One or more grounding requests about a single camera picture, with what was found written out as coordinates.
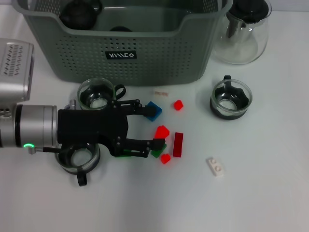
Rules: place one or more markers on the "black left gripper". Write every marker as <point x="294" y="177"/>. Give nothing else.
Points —
<point x="91" y="128"/>

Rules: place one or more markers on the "white two-stud flat plate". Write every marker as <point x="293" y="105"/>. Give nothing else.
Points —
<point x="215" y="167"/>

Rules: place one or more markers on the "glass carafe with black lid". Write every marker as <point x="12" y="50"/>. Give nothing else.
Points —
<point x="241" y="48"/>

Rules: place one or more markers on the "small red-orange cube brick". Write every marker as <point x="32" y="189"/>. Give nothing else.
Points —
<point x="178" y="105"/>

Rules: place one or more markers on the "black ceramic teapot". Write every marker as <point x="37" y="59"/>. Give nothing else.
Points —
<point x="77" y="14"/>

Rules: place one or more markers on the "grey-green perforated storage bin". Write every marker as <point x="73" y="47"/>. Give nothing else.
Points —
<point x="144" y="70"/>

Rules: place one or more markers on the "small red-orange notched brick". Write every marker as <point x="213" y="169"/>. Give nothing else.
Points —
<point x="165" y="159"/>

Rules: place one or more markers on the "white building brick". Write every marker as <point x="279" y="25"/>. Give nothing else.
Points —
<point x="161" y="92"/>

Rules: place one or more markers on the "red-orange sloped brick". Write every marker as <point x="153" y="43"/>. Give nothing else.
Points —
<point x="162" y="131"/>

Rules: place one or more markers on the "silver connector stub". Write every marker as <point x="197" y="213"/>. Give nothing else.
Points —
<point x="71" y="104"/>

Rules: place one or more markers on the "dark red long brick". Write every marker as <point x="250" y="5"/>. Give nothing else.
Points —
<point x="178" y="145"/>

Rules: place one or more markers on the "blue square building plate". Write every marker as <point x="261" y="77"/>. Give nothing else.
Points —
<point x="158" y="110"/>

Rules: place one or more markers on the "green two-stud brick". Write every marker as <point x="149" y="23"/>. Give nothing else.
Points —
<point x="127" y="153"/>
<point x="159" y="154"/>

